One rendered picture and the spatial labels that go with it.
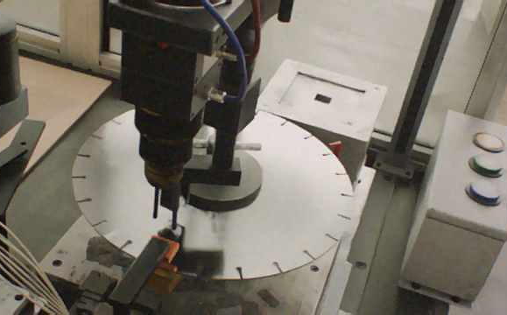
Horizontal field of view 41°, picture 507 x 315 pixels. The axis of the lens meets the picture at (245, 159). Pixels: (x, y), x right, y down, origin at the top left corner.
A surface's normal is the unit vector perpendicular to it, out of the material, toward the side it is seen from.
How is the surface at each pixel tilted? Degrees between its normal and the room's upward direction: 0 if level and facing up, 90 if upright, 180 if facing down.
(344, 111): 0
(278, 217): 0
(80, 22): 90
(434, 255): 90
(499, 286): 0
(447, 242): 90
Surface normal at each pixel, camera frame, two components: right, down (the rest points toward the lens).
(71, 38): -0.33, 0.52
